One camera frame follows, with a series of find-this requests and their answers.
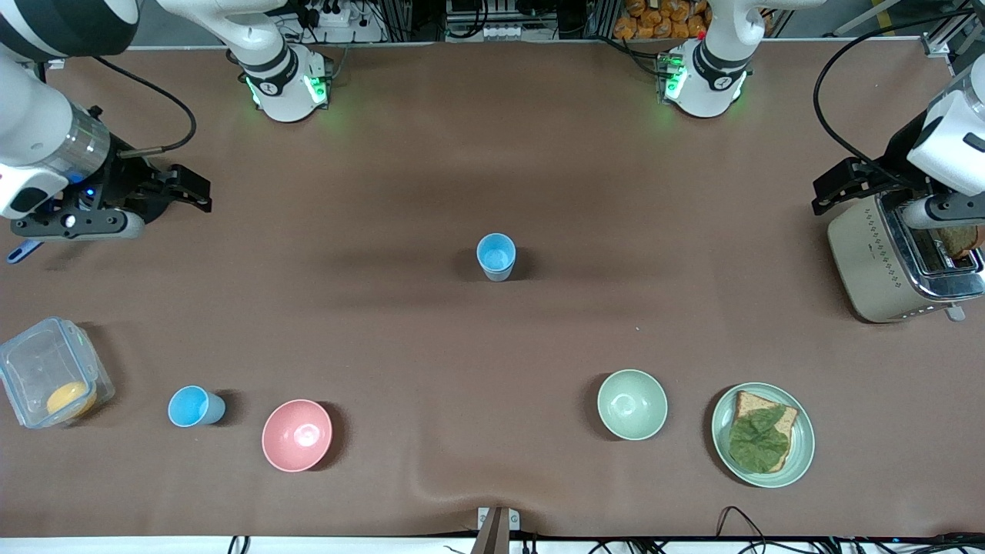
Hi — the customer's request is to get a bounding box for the beige toaster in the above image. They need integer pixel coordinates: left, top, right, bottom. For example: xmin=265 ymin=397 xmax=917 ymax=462
xmin=827 ymin=191 xmax=985 ymax=324

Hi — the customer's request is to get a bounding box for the dark toast in toaster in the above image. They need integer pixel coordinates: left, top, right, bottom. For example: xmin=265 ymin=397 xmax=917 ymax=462
xmin=935 ymin=225 xmax=982 ymax=259

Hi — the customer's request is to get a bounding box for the clear plastic container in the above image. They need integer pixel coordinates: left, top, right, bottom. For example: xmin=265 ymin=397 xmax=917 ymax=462
xmin=0 ymin=316 xmax=116 ymax=429

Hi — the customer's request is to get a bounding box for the orange round food piece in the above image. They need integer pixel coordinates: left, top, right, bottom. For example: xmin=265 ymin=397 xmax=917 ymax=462
xmin=46 ymin=382 xmax=99 ymax=421

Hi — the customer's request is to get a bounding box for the brown toast slice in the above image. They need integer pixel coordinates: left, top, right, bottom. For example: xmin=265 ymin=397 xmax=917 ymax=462
xmin=731 ymin=391 xmax=800 ymax=472

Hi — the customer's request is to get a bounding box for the bag of orange bread rolls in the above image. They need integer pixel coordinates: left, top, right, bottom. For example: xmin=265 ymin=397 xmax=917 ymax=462
xmin=613 ymin=0 xmax=713 ymax=41

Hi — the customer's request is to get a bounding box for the pale green plate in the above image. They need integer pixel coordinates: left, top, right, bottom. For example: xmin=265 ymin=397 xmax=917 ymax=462
xmin=711 ymin=382 xmax=816 ymax=489

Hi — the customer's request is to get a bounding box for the pink bowl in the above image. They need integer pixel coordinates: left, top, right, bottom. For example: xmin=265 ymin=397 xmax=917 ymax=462
xmin=262 ymin=399 xmax=333 ymax=472

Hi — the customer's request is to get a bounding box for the green lettuce leaf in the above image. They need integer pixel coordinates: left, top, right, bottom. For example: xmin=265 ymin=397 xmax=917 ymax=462
xmin=729 ymin=406 xmax=790 ymax=473

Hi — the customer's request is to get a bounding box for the pale green bowl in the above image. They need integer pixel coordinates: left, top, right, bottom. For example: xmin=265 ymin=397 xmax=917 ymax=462
xmin=597 ymin=369 xmax=669 ymax=442

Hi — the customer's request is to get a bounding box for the brown table cover mat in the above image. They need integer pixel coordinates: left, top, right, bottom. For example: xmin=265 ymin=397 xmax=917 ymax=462
xmin=0 ymin=38 xmax=985 ymax=539

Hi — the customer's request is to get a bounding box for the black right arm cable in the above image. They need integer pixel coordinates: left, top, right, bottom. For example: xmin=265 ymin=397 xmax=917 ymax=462
xmin=91 ymin=54 xmax=198 ymax=159

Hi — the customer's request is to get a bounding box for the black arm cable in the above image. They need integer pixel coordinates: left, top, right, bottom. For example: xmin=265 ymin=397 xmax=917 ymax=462
xmin=91 ymin=54 xmax=198 ymax=159
xmin=813 ymin=8 xmax=985 ymax=189

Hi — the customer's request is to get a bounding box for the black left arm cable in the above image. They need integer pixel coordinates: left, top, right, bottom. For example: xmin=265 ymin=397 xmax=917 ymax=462
xmin=813 ymin=8 xmax=985 ymax=189

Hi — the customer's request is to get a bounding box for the aluminium frame profile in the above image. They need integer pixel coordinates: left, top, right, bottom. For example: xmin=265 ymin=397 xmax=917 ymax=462
xmin=835 ymin=0 xmax=985 ymax=56

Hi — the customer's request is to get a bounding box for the thin black cable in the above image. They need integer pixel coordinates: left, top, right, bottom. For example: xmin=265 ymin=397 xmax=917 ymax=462
xmin=716 ymin=506 xmax=772 ymax=539

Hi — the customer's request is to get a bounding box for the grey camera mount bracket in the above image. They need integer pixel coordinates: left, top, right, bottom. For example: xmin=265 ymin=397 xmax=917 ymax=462
xmin=477 ymin=506 xmax=520 ymax=554

